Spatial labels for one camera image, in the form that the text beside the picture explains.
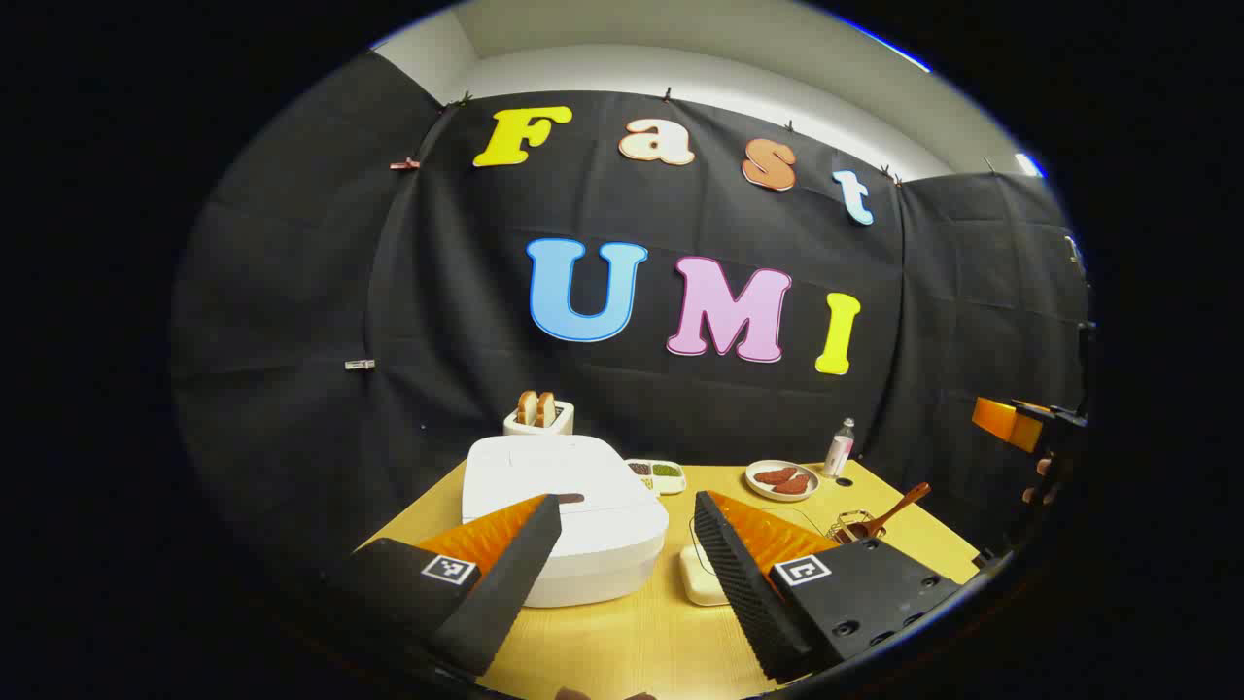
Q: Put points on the small clear bottle pink label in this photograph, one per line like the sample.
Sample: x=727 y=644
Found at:
x=838 y=455

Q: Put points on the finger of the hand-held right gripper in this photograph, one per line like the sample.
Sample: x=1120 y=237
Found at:
x=1001 y=423

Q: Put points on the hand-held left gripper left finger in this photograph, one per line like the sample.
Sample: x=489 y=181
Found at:
x=505 y=583

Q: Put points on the brown meat piece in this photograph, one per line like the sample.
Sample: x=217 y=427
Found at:
x=775 y=476
x=794 y=485

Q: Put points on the white round plate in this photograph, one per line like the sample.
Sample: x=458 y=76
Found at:
x=763 y=491

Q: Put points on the white rice cooker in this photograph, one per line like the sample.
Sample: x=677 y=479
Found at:
x=583 y=476

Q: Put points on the white toaster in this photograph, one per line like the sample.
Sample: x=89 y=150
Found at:
x=561 y=423

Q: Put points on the dark wooden spoon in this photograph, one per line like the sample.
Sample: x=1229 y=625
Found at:
x=894 y=510

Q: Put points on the black backdrop cloth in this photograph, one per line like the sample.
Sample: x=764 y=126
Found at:
x=389 y=292

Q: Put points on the white divided bean dish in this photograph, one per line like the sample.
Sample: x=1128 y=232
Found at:
x=666 y=476

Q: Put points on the toasted bread slice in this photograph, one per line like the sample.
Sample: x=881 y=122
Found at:
x=527 y=408
x=546 y=409

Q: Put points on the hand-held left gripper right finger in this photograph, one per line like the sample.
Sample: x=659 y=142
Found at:
x=748 y=593

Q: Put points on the copper cloth clip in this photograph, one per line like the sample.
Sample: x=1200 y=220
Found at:
x=403 y=164

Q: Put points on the clear plastic rice container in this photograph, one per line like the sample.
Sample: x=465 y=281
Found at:
x=702 y=578

